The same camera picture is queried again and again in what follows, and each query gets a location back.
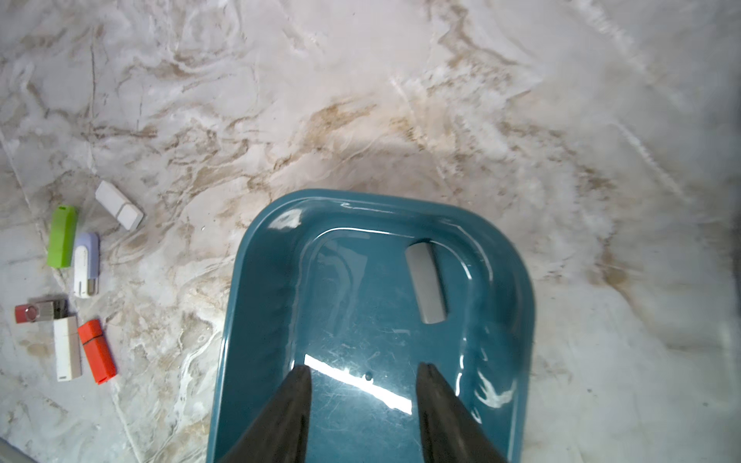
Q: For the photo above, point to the teal plastic storage box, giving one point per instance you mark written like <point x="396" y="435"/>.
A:
<point x="321" y="280"/>

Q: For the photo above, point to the red orange usb flash drive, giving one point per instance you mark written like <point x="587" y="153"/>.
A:
<point x="97" y="351"/>

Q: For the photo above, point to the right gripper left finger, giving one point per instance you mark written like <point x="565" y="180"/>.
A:
<point x="280" y="432"/>

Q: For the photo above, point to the lavender white usb flash drive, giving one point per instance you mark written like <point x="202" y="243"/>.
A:
<point x="86" y="265"/>

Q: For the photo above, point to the grey usb flash drive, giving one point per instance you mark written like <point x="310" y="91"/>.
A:
<point x="426" y="282"/>

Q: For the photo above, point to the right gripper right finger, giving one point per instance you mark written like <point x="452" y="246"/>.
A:
<point x="448" y="431"/>

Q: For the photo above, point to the white usb flash drive long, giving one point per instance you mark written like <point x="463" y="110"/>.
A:
<point x="67" y="349"/>

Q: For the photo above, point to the white usb flash drive short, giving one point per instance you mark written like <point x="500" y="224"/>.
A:
<point x="119" y="206"/>

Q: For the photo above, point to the green usb flash drive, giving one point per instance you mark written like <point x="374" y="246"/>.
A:
<point x="61" y="237"/>

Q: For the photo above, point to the red swivel usb flash drive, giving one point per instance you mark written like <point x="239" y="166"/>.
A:
<point x="41" y="311"/>

